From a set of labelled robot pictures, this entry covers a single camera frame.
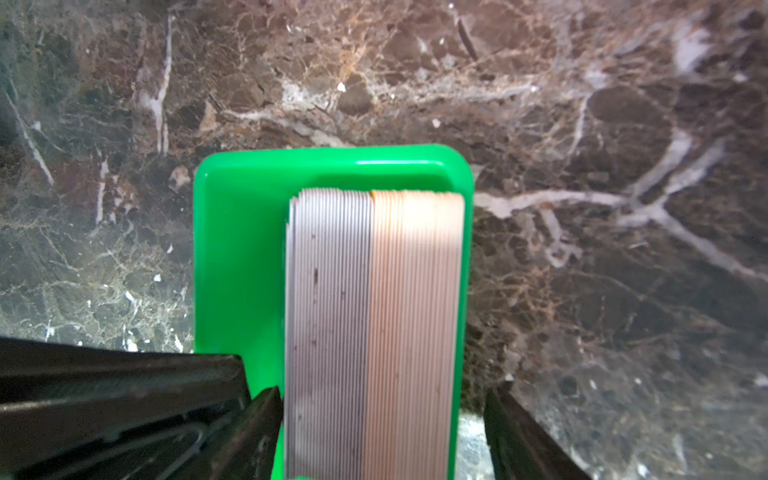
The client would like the stack of credit cards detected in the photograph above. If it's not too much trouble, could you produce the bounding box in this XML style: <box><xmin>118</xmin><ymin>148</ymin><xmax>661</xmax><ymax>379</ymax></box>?
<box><xmin>284</xmin><ymin>189</ymin><xmax>465</xmax><ymax>479</ymax></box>

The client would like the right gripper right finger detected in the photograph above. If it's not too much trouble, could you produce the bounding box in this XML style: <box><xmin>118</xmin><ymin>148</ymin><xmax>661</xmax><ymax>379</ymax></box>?
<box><xmin>483</xmin><ymin>387</ymin><xmax>591</xmax><ymax>480</ymax></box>

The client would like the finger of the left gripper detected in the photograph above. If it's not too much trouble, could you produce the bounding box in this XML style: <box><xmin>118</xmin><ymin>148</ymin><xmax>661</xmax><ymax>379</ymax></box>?
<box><xmin>1</xmin><ymin>337</ymin><xmax>251</xmax><ymax>479</ymax></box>

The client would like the green plastic tray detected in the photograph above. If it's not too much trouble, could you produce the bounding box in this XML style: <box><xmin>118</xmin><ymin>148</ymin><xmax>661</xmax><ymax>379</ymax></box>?
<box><xmin>193</xmin><ymin>145</ymin><xmax>474</xmax><ymax>479</ymax></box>

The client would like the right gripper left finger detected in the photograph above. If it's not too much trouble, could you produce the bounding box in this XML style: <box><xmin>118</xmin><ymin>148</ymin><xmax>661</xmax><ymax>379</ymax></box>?
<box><xmin>173</xmin><ymin>386</ymin><xmax>284</xmax><ymax>479</ymax></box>

